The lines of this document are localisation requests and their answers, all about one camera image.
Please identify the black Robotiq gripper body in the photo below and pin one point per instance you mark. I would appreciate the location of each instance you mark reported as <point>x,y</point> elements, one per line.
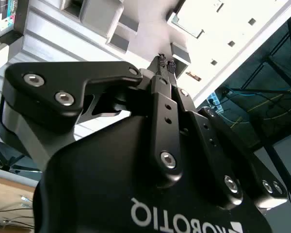
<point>99,182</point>

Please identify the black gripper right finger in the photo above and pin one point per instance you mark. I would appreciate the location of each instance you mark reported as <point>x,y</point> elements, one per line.
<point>208,150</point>

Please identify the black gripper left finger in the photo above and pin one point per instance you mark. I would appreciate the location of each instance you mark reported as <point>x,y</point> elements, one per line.
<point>63,80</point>

